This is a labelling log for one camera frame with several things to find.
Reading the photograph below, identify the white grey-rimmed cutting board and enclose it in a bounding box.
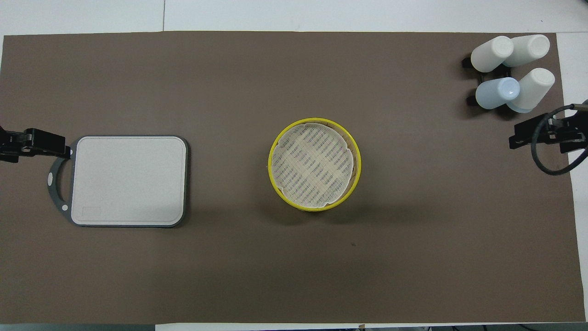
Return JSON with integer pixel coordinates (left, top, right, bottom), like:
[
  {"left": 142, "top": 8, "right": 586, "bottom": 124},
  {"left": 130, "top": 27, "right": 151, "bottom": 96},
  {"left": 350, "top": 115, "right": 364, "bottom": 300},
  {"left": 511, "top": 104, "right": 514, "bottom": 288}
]
[{"left": 46, "top": 135, "right": 189, "bottom": 228}]

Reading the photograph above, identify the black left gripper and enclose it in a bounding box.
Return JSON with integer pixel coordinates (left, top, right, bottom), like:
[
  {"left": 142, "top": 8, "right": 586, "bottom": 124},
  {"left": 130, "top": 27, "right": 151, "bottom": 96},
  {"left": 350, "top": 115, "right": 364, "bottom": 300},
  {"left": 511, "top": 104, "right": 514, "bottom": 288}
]
[{"left": 0, "top": 126, "right": 72, "bottom": 163}]

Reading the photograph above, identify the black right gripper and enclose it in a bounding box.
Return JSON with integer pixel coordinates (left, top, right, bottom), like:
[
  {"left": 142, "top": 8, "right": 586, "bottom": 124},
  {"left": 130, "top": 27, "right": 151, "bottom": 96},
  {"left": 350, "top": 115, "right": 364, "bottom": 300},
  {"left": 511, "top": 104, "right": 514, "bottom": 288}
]
[{"left": 509, "top": 110, "right": 588, "bottom": 154}]

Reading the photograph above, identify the black cup rack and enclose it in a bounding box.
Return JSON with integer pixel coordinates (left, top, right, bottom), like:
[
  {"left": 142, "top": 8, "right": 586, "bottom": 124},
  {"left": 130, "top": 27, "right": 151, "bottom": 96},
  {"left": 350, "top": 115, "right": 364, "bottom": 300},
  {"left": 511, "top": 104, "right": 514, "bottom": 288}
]
[{"left": 462, "top": 54, "right": 517, "bottom": 115}]

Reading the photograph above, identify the yellow-rimmed bamboo steamer tier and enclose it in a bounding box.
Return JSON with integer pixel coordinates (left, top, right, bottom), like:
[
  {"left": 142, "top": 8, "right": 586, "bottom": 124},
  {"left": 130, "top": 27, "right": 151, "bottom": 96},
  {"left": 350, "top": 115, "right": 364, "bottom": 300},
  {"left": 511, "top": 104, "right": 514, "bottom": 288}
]
[{"left": 268, "top": 118, "right": 362, "bottom": 212}]

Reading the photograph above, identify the white plastic cup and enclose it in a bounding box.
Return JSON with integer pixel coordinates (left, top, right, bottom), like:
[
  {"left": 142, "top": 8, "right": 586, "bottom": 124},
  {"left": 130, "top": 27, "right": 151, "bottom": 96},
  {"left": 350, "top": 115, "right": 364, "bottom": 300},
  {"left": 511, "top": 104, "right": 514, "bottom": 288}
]
[
  {"left": 503, "top": 34, "right": 550, "bottom": 68},
  {"left": 470, "top": 36, "right": 514, "bottom": 73},
  {"left": 507, "top": 68, "right": 555, "bottom": 114}
]

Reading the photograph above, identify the brown table mat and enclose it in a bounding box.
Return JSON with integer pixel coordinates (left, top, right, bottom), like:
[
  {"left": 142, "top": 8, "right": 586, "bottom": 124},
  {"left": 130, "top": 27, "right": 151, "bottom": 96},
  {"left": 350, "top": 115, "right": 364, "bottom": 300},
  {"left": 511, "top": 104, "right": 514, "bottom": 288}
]
[{"left": 0, "top": 31, "right": 586, "bottom": 325}]

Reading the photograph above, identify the white perforated steamer liner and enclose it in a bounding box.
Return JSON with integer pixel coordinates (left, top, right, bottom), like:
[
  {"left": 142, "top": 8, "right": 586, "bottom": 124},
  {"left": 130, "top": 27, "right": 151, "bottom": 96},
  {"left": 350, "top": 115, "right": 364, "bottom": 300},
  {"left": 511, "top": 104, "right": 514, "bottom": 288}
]
[{"left": 271, "top": 123, "right": 355, "bottom": 207}]

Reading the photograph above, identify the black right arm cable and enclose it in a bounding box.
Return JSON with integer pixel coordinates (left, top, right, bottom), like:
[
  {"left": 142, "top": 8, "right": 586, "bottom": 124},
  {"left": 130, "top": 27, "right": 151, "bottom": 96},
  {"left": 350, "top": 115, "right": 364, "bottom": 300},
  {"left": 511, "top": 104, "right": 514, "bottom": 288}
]
[{"left": 531, "top": 105, "right": 588, "bottom": 176}]

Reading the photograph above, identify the light blue plastic cup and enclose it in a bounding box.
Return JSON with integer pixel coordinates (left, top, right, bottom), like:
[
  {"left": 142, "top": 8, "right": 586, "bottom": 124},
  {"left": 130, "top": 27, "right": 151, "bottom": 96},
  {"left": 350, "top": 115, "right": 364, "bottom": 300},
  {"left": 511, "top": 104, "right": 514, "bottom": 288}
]
[{"left": 475, "top": 77, "right": 520, "bottom": 110}]

